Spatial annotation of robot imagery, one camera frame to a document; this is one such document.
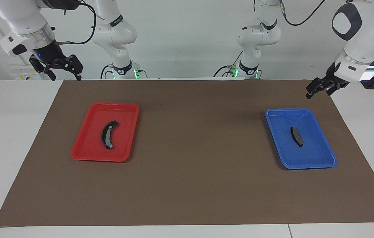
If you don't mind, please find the white strip with yellow labels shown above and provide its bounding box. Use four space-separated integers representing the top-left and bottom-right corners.
10 72 42 81

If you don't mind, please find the short dark brake pad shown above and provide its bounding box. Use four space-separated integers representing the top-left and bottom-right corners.
290 126 304 148

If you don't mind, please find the black base cable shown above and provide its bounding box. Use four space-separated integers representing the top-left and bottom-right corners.
100 64 114 80
213 50 244 78

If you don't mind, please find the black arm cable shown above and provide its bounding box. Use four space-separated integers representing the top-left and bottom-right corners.
279 0 327 26
55 0 97 45

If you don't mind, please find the long curved brake pad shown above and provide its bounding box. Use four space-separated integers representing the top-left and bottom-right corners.
101 120 119 150

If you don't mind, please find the red plastic tray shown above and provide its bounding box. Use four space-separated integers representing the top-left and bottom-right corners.
71 102 140 162

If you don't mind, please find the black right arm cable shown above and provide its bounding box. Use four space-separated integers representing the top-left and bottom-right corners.
55 0 97 45

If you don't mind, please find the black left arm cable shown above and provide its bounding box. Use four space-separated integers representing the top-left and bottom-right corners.
279 0 327 26

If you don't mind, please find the blue plastic tray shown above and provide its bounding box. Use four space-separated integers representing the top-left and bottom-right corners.
265 108 338 170

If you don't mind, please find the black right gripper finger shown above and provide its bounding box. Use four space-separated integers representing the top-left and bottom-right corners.
44 64 57 81
68 55 84 82

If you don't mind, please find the brown table mat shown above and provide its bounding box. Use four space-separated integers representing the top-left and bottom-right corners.
0 79 374 227

